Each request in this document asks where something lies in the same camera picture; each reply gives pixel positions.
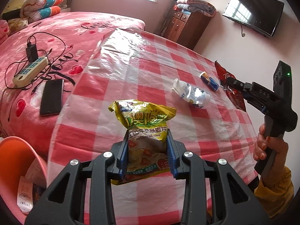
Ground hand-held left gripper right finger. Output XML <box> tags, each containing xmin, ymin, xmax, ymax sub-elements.
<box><xmin>165</xmin><ymin>133</ymin><xmax>273</xmax><ymax>225</ymax></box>

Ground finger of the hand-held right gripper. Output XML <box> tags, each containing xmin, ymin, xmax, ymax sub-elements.
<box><xmin>244</xmin><ymin>95</ymin><xmax>268</xmax><ymax>115</ymax></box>
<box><xmin>225</xmin><ymin>77</ymin><xmax>277</xmax><ymax>100</ymax></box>

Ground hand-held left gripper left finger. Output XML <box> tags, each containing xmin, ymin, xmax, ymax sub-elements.
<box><xmin>25</xmin><ymin>135</ymin><xmax>129</xmax><ymax>225</ymax></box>

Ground red snack bag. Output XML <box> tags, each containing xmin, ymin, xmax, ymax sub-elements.
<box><xmin>214</xmin><ymin>60</ymin><xmax>247</xmax><ymax>112</ymax></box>

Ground yellow green oatmeal bag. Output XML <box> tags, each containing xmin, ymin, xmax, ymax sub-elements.
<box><xmin>108</xmin><ymin>100</ymin><xmax>177</xmax><ymax>185</ymax></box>

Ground white milk pouch blue print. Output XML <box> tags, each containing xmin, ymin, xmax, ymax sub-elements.
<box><xmin>172</xmin><ymin>78</ymin><xmax>211</xmax><ymax>109</ymax></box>

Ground orange trash bin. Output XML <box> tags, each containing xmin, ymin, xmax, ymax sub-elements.
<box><xmin>0</xmin><ymin>136</ymin><xmax>48</xmax><ymax>216</ymax></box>

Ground person's right forearm yellow sleeve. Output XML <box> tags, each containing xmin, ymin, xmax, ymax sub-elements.
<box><xmin>254</xmin><ymin>165</ymin><xmax>294</xmax><ymax>219</ymax></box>

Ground person's right hand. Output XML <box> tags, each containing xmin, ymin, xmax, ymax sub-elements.
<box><xmin>253</xmin><ymin>124</ymin><xmax>289</xmax><ymax>180</ymax></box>

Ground small orange blue packet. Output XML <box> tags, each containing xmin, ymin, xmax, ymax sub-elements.
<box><xmin>200</xmin><ymin>71</ymin><xmax>219</xmax><ymax>91</ymax></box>

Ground dark wrapper gold stripe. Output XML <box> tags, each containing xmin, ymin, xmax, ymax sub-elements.
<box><xmin>33</xmin><ymin>185</ymin><xmax>47</xmax><ymax>202</ymax></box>

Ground red checkered tablecloth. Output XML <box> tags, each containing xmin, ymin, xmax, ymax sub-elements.
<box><xmin>48</xmin><ymin>28</ymin><xmax>260</xmax><ymax>225</ymax></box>

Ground black smartphone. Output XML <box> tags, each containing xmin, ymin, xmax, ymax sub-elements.
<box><xmin>39</xmin><ymin>79</ymin><xmax>64</xmax><ymax>116</ymax></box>

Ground brown wooden cabinet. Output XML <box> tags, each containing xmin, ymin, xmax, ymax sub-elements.
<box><xmin>163</xmin><ymin>9</ymin><xmax>212</xmax><ymax>50</ymax></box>

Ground folded quilt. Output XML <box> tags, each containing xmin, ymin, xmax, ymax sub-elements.
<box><xmin>176</xmin><ymin>0</ymin><xmax>216</xmax><ymax>17</ymax></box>

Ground beige power strip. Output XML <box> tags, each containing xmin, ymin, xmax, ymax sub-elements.
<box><xmin>12</xmin><ymin>56</ymin><xmax>49</xmax><ymax>87</ymax></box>

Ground black charger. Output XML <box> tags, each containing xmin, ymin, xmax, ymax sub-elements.
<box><xmin>25</xmin><ymin>42</ymin><xmax>39</xmax><ymax>62</ymax></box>

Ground pink bed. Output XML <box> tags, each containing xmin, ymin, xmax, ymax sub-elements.
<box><xmin>0</xmin><ymin>11</ymin><xmax>146</xmax><ymax>160</ymax></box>

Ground yellow patterned pillow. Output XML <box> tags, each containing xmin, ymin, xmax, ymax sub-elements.
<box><xmin>7</xmin><ymin>17</ymin><xmax>29</xmax><ymax>32</ymax></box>

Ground pink plush toy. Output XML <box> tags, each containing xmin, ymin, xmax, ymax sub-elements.
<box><xmin>0</xmin><ymin>19</ymin><xmax>10</xmax><ymax>44</ymax></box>

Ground colourful rolled bedding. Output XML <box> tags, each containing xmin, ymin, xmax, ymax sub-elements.
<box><xmin>0</xmin><ymin>0</ymin><xmax>46</xmax><ymax>19</ymax></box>

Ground black wall television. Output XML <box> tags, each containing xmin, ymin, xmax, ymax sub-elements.
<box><xmin>222</xmin><ymin>0</ymin><xmax>285</xmax><ymax>38</ymax></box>

